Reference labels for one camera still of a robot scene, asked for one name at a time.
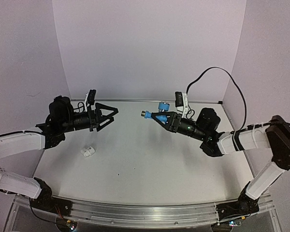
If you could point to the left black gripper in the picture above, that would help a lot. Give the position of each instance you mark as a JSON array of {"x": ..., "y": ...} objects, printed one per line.
[{"x": 94, "y": 118}]

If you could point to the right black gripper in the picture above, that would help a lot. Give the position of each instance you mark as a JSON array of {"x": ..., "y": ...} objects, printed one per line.
[{"x": 174, "y": 115}]

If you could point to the blue water faucet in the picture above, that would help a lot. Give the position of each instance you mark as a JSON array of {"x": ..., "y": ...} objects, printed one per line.
[{"x": 160, "y": 115}]

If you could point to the white plastic pipe fitting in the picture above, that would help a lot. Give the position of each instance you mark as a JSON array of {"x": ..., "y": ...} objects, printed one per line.
[{"x": 87, "y": 152}]

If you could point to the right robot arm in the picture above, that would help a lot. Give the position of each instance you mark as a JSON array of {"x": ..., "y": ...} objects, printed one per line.
[{"x": 274, "y": 135}]

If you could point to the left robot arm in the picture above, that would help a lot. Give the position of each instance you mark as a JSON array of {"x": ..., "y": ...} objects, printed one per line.
[{"x": 62, "y": 118}]

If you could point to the left circuit board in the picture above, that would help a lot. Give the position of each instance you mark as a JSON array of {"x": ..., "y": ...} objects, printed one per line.
[{"x": 66, "y": 225}]

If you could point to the circuit board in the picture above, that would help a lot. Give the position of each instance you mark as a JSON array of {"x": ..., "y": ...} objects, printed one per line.
[
  {"x": 234, "y": 223},
  {"x": 66, "y": 225}
]

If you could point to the right circuit board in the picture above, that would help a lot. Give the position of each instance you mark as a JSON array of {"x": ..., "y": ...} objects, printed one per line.
[{"x": 234, "y": 223}]

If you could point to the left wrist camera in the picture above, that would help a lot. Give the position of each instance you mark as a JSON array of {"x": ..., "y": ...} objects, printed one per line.
[{"x": 89, "y": 99}]

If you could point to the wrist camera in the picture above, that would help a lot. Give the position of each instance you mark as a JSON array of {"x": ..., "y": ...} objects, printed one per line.
[
  {"x": 89, "y": 99},
  {"x": 181, "y": 102}
]

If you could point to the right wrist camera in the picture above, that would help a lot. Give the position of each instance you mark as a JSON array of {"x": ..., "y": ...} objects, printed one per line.
[{"x": 181, "y": 102}]

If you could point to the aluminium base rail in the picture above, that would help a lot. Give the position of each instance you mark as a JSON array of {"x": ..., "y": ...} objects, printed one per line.
[{"x": 153, "y": 217}]

